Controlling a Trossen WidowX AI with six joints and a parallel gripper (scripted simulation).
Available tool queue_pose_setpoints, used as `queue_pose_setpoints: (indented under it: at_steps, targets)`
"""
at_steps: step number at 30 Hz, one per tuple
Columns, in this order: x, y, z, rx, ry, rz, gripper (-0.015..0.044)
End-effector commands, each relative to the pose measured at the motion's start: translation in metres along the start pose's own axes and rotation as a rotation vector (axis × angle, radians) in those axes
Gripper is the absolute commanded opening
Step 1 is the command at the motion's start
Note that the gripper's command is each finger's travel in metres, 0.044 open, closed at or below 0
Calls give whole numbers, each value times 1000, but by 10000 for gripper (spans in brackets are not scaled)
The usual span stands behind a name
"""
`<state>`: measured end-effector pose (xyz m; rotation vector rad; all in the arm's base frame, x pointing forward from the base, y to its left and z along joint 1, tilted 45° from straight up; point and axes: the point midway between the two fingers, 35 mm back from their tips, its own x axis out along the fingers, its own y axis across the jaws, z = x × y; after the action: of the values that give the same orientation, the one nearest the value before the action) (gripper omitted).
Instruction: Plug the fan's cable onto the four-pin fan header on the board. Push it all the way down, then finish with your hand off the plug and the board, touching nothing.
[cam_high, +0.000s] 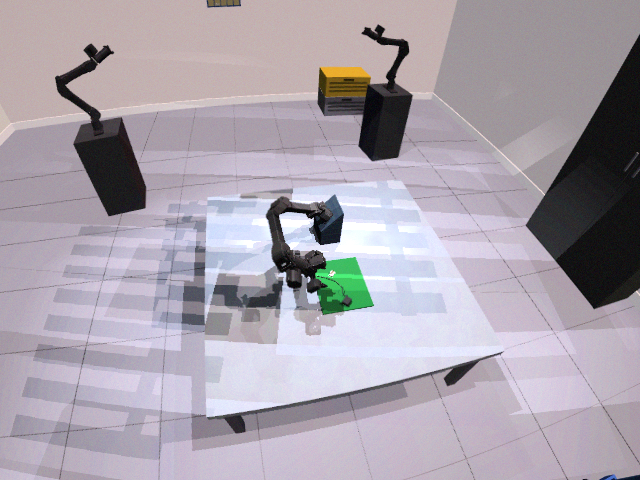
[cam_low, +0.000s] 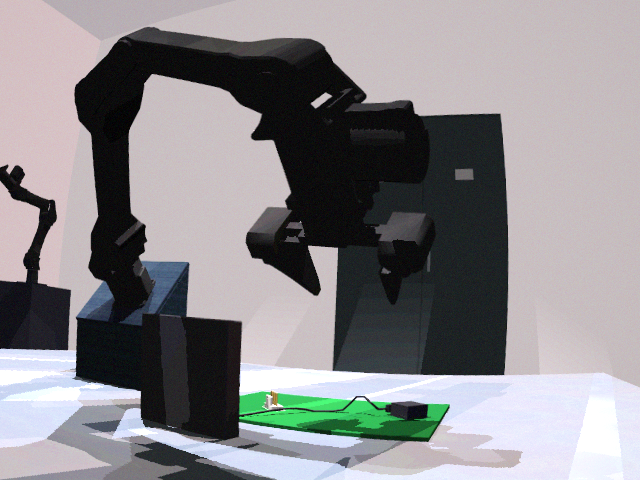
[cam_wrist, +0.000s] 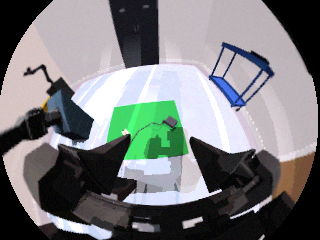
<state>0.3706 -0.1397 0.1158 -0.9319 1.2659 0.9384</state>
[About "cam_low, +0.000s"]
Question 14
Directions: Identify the green circuit board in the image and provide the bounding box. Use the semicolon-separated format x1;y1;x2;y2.
239;390;450;442

